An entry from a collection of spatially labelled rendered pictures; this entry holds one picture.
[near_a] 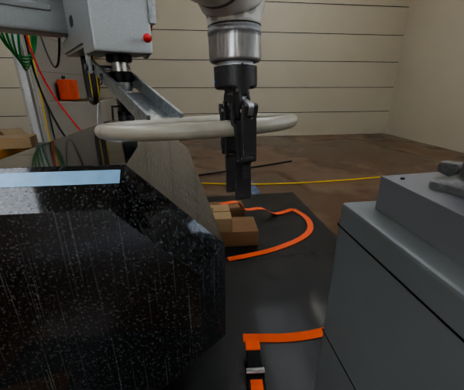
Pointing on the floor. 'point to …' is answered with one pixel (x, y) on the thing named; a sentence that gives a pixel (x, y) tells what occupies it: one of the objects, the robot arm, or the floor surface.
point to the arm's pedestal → (401, 313)
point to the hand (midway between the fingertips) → (238, 179)
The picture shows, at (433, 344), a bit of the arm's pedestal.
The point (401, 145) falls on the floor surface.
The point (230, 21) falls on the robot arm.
